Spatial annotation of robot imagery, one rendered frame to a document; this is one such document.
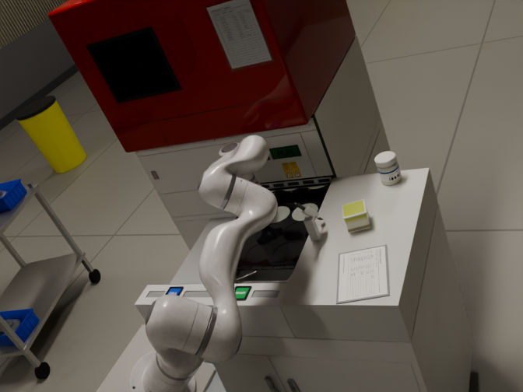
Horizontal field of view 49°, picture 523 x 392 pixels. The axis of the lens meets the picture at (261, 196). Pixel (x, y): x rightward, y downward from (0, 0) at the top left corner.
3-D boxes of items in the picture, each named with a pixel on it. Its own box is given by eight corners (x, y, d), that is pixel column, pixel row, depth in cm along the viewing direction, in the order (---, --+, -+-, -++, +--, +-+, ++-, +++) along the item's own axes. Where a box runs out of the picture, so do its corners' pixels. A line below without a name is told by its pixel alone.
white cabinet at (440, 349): (275, 344, 290) (210, 219, 249) (476, 353, 243) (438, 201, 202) (226, 464, 244) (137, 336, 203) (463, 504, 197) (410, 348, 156)
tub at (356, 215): (346, 221, 187) (341, 204, 184) (369, 215, 185) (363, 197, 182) (349, 235, 181) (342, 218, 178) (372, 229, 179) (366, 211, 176)
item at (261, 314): (164, 312, 207) (146, 284, 200) (303, 314, 181) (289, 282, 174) (152, 332, 201) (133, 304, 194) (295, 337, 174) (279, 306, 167)
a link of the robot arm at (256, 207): (165, 351, 140) (226, 372, 143) (173, 340, 130) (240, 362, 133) (222, 185, 167) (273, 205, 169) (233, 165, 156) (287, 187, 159)
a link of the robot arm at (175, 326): (194, 386, 149) (222, 349, 132) (125, 363, 146) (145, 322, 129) (205, 344, 157) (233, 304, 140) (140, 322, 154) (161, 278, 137)
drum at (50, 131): (69, 153, 631) (34, 98, 596) (97, 150, 609) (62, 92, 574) (44, 176, 601) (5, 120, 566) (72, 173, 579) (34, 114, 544)
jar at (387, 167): (383, 174, 201) (376, 152, 196) (403, 173, 198) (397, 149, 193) (379, 187, 196) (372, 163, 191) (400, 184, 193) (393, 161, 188)
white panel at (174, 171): (175, 218, 260) (134, 144, 240) (346, 204, 220) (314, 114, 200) (173, 222, 257) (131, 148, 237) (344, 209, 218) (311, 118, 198)
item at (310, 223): (314, 229, 190) (302, 197, 183) (325, 229, 188) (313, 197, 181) (309, 242, 185) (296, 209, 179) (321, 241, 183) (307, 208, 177)
